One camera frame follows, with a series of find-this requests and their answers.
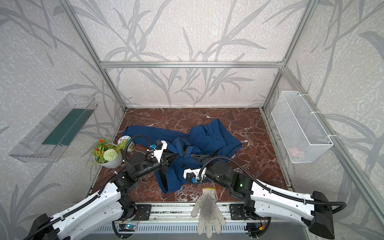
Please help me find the blue zip-up jacket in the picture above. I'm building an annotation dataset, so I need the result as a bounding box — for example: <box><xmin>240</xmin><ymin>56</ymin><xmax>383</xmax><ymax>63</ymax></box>
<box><xmin>122</xmin><ymin>119</ymin><xmax>242</xmax><ymax>194</ymax></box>

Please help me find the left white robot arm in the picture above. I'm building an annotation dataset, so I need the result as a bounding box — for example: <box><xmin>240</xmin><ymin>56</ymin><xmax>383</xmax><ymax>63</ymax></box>
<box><xmin>26</xmin><ymin>139</ymin><xmax>177</xmax><ymax>240</ymax></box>

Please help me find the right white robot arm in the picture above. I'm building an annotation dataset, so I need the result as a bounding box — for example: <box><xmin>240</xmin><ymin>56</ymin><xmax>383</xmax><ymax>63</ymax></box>
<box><xmin>184</xmin><ymin>156</ymin><xmax>347</xmax><ymax>240</ymax></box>

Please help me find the grey knitted work glove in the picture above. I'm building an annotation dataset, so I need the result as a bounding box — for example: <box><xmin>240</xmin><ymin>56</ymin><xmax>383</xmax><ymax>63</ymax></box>
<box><xmin>191</xmin><ymin>188</ymin><xmax>226</xmax><ymax>239</ymax></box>

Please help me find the potted artificial flower plant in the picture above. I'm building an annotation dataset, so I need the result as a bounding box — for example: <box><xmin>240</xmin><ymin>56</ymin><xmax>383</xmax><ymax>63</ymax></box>
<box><xmin>93</xmin><ymin>139</ymin><xmax>125</xmax><ymax>169</ymax></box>

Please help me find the pink object in basket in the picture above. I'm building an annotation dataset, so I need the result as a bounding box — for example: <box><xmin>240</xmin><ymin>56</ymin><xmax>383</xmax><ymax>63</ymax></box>
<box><xmin>289</xmin><ymin>147</ymin><xmax>304</xmax><ymax>159</ymax></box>

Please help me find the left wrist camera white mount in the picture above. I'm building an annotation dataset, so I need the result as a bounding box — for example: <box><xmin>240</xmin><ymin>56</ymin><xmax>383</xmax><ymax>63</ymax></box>
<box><xmin>147</xmin><ymin>140</ymin><xmax>168</xmax><ymax>163</ymax></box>

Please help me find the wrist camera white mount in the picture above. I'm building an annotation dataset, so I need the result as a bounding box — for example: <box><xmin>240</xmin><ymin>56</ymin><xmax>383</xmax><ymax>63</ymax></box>
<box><xmin>183</xmin><ymin>168</ymin><xmax>207</xmax><ymax>184</ymax></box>
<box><xmin>147</xmin><ymin>140</ymin><xmax>168</xmax><ymax>163</ymax></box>

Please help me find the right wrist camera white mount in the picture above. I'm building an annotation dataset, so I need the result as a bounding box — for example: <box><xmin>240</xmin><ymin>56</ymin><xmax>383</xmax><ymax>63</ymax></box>
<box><xmin>183</xmin><ymin>168</ymin><xmax>207</xmax><ymax>184</ymax></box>

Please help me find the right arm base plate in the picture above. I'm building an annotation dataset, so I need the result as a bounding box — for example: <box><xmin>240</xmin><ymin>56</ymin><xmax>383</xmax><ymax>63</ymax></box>
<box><xmin>229</xmin><ymin>204</ymin><xmax>256</xmax><ymax>221</ymax></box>

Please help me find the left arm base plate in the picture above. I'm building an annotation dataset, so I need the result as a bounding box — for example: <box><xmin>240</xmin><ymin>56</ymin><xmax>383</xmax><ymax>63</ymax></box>
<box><xmin>125</xmin><ymin>204</ymin><xmax>152</xmax><ymax>221</ymax></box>

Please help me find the white wire mesh basket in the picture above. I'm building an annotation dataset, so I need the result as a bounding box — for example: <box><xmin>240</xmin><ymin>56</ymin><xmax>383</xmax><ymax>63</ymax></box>
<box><xmin>272</xmin><ymin>91</ymin><xmax>334</xmax><ymax>164</ymax></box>

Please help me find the clear plastic wall shelf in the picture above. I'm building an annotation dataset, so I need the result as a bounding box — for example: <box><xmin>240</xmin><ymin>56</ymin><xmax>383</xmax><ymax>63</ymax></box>
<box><xmin>9</xmin><ymin>94</ymin><xmax>98</xmax><ymax>163</ymax></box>

